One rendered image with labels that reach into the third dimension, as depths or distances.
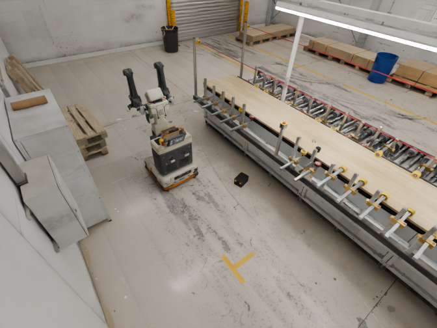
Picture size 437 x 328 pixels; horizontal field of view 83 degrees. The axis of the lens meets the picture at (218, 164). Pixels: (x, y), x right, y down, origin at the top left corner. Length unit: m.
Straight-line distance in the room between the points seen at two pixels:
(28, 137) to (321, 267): 3.38
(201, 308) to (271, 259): 0.99
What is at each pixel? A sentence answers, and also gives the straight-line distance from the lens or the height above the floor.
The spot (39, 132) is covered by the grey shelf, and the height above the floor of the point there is 1.55.
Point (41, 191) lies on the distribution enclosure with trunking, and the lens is 1.95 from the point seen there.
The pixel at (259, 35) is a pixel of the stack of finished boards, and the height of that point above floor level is 0.30.
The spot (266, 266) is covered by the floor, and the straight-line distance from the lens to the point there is 3.25.
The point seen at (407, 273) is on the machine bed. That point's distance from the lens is 3.66.
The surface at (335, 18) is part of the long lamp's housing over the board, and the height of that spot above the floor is 2.35.
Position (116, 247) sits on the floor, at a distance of 3.48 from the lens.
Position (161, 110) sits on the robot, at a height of 1.13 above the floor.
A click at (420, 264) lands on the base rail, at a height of 0.70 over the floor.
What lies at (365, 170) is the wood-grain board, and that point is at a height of 0.90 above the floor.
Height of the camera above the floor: 2.88
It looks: 43 degrees down
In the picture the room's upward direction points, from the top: 3 degrees clockwise
